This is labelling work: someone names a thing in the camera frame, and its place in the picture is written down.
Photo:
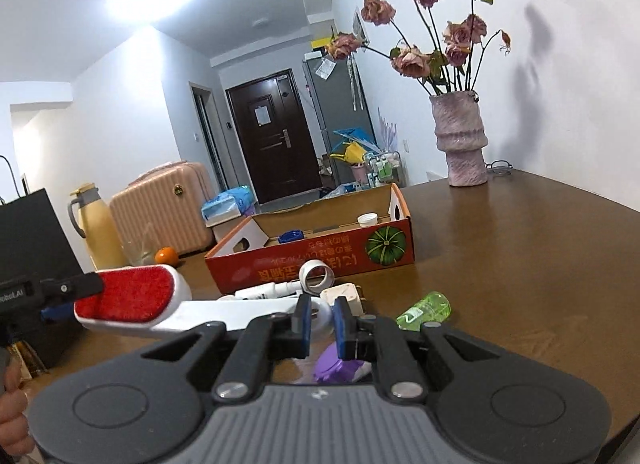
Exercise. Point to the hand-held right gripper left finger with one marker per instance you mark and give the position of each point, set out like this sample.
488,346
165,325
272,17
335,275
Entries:
302,326

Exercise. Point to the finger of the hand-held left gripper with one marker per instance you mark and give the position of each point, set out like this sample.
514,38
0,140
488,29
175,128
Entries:
55,311
75,285

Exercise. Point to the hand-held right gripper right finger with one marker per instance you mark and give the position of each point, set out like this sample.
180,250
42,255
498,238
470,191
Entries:
342,329

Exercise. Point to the white power adapter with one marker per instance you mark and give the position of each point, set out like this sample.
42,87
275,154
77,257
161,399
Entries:
342,294

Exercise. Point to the purple lid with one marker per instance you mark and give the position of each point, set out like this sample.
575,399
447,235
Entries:
332,366

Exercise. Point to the white tape roll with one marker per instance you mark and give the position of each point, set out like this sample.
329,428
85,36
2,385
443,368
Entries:
330,278

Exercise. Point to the white spray bottle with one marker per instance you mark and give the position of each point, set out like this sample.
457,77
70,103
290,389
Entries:
260,291

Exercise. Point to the red and white lint brush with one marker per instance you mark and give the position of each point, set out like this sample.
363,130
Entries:
130,294

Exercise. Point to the orange cardboard box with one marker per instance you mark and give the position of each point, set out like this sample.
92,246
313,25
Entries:
270,264

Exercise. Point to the green plastic bottle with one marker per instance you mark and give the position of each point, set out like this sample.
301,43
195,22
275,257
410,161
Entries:
425,311

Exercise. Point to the person's left hand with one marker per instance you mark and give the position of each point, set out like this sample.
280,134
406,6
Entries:
15,419

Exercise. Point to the black paper bag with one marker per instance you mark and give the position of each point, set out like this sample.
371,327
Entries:
35,234

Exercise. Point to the yellow thermos jug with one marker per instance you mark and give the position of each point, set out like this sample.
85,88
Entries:
102,229

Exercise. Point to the blue lid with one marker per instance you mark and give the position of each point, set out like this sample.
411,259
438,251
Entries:
291,236

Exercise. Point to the orange fruit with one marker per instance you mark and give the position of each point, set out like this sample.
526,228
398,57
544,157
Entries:
166,256

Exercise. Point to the white jar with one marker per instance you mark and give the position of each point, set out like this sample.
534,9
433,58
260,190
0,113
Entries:
367,219

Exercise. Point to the pink suitcase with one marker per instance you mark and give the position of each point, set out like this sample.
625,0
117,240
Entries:
160,209

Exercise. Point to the white plastic bag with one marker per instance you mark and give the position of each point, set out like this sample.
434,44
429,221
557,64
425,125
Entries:
337,191

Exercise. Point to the blue tissue pack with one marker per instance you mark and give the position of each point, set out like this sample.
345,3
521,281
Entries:
227,204

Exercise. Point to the pink bin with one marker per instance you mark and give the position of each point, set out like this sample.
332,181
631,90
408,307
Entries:
358,174

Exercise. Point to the storage trolley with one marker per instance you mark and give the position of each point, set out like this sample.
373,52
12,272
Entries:
385,169

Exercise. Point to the yellow watering can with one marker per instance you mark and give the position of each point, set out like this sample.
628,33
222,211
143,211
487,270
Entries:
352,153

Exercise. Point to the dark brown door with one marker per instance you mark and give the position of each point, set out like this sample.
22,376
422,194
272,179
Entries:
272,144

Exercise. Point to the blue folding rack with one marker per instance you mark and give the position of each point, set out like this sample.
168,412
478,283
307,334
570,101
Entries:
350,135

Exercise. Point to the grey sliding door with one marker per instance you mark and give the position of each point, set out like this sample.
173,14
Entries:
207,139

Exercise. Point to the grey refrigerator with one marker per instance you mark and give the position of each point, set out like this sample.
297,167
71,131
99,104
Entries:
330,114

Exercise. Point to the pink ceramic vase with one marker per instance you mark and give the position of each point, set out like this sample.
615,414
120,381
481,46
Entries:
457,144

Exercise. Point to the black eyeglasses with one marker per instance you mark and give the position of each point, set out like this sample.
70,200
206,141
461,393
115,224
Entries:
497,165

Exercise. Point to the paper sheet on refrigerator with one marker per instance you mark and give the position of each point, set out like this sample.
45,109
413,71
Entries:
325,69

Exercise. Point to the bunch of dried pink roses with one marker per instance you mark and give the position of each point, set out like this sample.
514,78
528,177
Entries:
412,61

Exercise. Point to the yellow box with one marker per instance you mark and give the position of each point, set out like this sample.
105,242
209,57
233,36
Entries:
322,41

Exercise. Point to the wall picture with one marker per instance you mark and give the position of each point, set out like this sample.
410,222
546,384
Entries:
360,24

